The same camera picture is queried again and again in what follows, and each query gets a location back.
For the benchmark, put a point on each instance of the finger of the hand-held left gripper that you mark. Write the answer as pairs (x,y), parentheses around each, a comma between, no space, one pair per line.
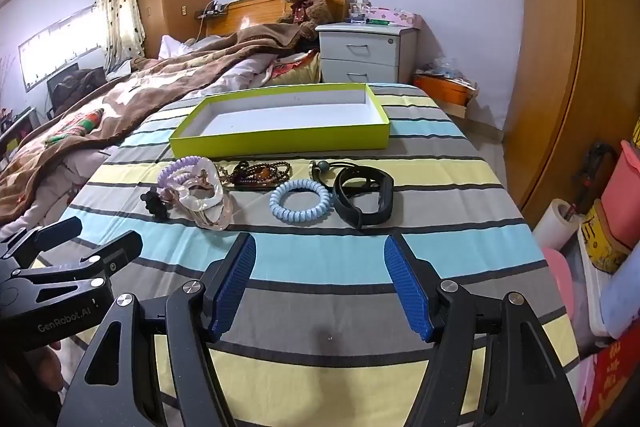
(55,233)
(117,252)

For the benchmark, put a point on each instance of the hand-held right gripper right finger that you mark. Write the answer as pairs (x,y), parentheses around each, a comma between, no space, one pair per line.
(407,287)

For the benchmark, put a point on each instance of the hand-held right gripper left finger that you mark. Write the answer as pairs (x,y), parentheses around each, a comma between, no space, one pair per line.
(235,287)

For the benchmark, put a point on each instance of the black wristband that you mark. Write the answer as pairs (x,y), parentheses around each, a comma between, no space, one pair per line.
(383,202)

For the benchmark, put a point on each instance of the clear hair claw clip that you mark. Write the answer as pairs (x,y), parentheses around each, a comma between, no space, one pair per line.
(212,201)

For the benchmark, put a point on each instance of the green cardboard tray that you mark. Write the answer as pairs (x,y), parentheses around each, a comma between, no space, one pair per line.
(280,142)

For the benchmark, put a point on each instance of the person's left hand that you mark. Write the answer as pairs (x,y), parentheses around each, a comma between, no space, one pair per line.
(47,364)

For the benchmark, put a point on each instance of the dark chair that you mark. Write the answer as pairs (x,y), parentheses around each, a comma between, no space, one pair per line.
(75,84)

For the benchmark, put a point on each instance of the pink foam board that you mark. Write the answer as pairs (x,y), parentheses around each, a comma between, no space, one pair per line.
(560,277)

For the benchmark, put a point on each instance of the white paper roll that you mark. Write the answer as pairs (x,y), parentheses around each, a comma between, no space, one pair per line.
(552,227)

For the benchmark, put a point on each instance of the brown blanket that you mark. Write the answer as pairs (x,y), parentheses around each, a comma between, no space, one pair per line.
(150,82)

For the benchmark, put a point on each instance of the white storage bin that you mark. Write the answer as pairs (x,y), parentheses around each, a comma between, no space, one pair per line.
(592,297)

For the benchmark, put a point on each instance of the window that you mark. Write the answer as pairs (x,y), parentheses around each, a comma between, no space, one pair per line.
(60,42)

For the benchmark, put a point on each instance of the yellow box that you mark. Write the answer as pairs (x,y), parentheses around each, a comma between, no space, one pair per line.
(600,247)

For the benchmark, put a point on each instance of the orange box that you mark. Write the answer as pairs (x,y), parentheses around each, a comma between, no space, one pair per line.
(440,89)

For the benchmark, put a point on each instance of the clear plastic bag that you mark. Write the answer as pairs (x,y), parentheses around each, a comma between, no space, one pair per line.
(447,69)

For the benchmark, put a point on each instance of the red black tool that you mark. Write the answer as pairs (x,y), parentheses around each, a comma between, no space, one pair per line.
(597,167)

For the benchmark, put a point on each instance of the yellow red pillow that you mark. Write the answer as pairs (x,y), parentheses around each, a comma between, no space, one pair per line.
(295,67)

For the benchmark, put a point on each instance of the red book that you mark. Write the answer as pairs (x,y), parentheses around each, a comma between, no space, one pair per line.
(615,387)

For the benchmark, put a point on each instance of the pink container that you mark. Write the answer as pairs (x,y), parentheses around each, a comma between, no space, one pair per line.
(625,202)

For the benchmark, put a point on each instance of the patterned curtain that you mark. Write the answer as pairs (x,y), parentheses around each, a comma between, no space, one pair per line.
(120,7)

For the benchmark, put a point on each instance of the grey drawer nightstand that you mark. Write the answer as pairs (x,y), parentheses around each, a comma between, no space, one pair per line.
(360,52)

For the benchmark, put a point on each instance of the power strip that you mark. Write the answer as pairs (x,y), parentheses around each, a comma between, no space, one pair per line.
(212,9)

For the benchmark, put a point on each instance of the green pen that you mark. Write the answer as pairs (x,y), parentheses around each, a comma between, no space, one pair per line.
(378,22)

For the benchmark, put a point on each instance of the pink flowered box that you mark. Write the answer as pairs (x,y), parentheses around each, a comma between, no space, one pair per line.
(397,17)

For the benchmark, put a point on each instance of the large wooden wardrobe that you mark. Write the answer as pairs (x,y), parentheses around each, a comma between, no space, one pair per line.
(550,57)

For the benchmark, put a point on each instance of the wooden headboard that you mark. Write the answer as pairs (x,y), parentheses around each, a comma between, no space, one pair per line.
(260,9)

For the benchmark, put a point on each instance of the glass cup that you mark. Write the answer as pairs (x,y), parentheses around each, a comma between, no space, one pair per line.
(357,11)

